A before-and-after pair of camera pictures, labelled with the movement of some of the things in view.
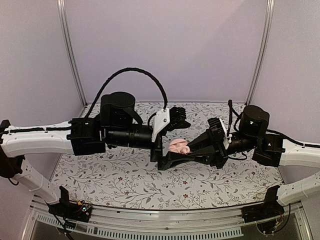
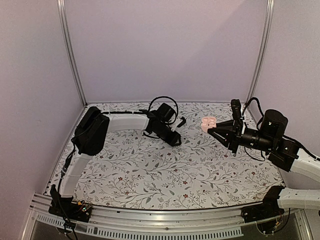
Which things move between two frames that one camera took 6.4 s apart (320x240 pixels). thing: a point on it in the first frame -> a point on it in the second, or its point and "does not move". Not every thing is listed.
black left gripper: [166, 161] -> [173, 141]
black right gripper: [216, 158] -> [228, 132]
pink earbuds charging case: [179, 146] -> [208, 122]
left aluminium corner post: [61, 7] does not move
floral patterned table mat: [125, 178] does not move
